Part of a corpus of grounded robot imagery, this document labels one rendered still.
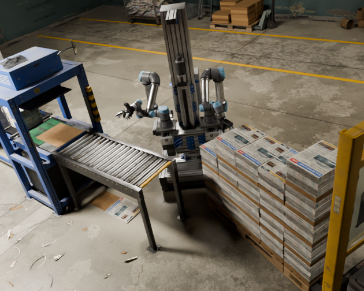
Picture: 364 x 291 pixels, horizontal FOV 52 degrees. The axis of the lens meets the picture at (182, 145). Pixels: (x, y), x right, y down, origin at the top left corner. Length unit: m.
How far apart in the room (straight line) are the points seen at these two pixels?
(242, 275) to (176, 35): 2.41
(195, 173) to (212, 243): 0.93
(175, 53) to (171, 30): 0.25
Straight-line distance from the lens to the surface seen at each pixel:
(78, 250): 4.23
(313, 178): 2.64
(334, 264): 2.64
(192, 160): 4.60
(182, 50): 3.99
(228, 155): 3.38
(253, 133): 3.46
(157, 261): 3.85
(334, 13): 9.78
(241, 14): 9.50
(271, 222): 3.34
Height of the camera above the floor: 2.94
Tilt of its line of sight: 34 degrees down
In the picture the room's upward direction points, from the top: 10 degrees counter-clockwise
